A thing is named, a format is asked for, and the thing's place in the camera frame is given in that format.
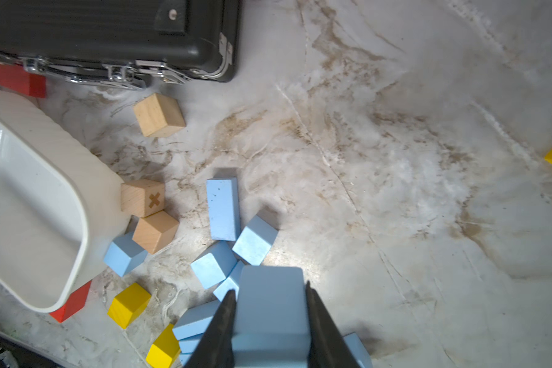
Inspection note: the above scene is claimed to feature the long speckled blue block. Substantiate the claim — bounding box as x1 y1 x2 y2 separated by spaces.
206 178 241 242

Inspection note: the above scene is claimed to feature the blue long block stack bottom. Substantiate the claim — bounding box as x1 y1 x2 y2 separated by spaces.
179 354 192 366

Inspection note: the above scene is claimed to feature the blue flat block right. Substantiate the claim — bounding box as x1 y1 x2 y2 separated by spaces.
343 333 374 368

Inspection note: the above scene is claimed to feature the blue long block stack top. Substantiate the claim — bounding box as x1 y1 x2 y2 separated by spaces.
173 300 221 340

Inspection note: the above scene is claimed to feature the blue cube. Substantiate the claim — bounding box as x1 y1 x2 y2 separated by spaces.
191 241 238 289
232 216 278 266
104 232 148 277
213 261 245 301

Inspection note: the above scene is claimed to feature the black ribbed carrying case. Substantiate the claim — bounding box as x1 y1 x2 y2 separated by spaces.
0 1 241 90

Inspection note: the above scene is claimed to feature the yellow cube lower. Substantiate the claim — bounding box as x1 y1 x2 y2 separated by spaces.
146 324 181 368

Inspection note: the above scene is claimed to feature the white plastic tub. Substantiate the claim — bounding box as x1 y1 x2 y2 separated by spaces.
0 90 130 313

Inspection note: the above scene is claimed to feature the plain wood cube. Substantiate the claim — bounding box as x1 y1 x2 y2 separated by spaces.
132 211 179 255

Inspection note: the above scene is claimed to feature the yellow cube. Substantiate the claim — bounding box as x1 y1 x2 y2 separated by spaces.
146 324 181 368
107 283 152 330

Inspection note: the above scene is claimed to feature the blue cube isolated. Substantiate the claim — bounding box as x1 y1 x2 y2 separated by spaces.
232 266 311 367

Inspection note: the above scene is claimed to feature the red block behind tub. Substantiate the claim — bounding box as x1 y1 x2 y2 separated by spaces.
0 64 47 98

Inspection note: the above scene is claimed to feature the wood cube with cross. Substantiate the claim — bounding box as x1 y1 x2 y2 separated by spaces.
121 179 166 218

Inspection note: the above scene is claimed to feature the yellow cube left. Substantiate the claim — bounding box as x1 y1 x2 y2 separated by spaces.
107 283 152 330

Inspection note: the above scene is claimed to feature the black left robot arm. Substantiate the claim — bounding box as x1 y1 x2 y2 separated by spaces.
0 336 58 368

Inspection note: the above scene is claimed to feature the red block near orange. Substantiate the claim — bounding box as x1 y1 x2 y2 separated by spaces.
50 281 91 324

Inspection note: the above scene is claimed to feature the wood cube near case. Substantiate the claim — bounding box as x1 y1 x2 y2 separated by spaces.
133 94 186 138

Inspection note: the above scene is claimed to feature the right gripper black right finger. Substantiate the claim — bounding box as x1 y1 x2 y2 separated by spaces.
306 282 360 368

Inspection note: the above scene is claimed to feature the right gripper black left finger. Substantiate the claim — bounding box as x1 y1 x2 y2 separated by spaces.
184 290 236 368

